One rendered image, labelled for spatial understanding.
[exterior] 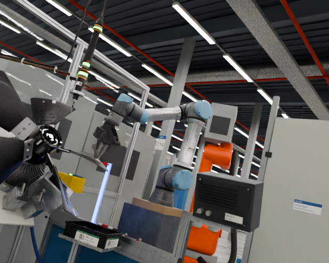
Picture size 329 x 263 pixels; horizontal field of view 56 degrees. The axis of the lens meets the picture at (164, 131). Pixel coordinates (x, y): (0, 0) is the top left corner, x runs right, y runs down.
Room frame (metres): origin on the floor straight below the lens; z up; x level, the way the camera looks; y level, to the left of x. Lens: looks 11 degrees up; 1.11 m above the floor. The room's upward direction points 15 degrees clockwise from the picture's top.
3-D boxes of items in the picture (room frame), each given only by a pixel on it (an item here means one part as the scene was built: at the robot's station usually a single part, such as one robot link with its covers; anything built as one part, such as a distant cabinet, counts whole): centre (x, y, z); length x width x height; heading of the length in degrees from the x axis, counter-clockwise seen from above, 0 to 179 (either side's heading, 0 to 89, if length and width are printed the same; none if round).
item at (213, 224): (1.36, -0.27, 1.04); 0.24 x 0.03 x 0.03; 54
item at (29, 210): (1.42, 0.47, 0.91); 0.12 x 0.08 x 0.12; 54
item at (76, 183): (1.91, 0.48, 1.02); 0.16 x 0.10 x 0.11; 54
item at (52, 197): (1.50, 0.45, 0.98); 0.20 x 0.16 x 0.20; 54
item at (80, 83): (1.44, 0.45, 1.66); 0.04 x 0.04 x 0.46
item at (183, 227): (1.42, -0.19, 0.96); 0.03 x 0.03 x 0.20; 54
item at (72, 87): (1.44, 0.46, 1.50); 0.09 x 0.07 x 0.10; 89
